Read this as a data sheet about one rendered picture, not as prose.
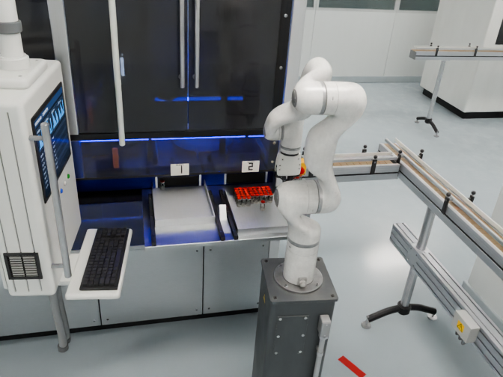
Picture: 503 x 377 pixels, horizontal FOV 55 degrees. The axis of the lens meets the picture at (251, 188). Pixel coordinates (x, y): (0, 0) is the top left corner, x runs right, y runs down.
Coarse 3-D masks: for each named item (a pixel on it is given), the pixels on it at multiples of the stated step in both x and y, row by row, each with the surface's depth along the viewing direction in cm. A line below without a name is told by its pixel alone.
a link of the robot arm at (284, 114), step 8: (288, 104) 177; (272, 112) 180; (280, 112) 178; (288, 112) 176; (296, 112) 173; (272, 120) 179; (280, 120) 177; (288, 120) 176; (296, 120) 176; (264, 128) 186; (272, 128) 180; (280, 128) 186; (264, 136) 189; (272, 136) 185; (280, 136) 187
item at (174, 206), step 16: (160, 192) 234; (176, 192) 235; (192, 192) 236; (208, 192) 230; (160, 208) 222; (176, 208) 223; (192, 208) 224; (208, 208) 224; (160, 224) 209; (176, 224) 210
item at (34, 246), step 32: (32, 64) 165; (0, 96) 146; (32, 96) 152; (64, 96) 191; (0, 128) 145; (32, 128) 152; (64, 128) 189; (0, 160) 150; (32, 160) 153; (64, 160) 189; (0, 192) 156; (32, 192) 157; (64, 192) 191; (0, 224) 162; (32, 224) 163; (64, 224) 191; (0, 256) 170; (32, 256) 168; (32, 288) 176
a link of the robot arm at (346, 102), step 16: (336, 96) 141; (352, 96) 142; (336, 112) 144; (352, 112) 145; (320, 128) 151; (336, 128) 148; (320, 144) 151; (336, 144) 154; (304, 160) 159; (320, 160) 154; (320, 176) 159; (320, 192) 165; (336, 192) 164; (320, 208) 166; (336, 208) 169
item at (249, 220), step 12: (228, 204) 225; (252, 204) 230; (240, 216) 220; (252, 216) 221; (264, 216) 221; (276, 216) 222; (240, 228) 206; (252, 228) 206; (264, 228) 208; (276, 228) 209
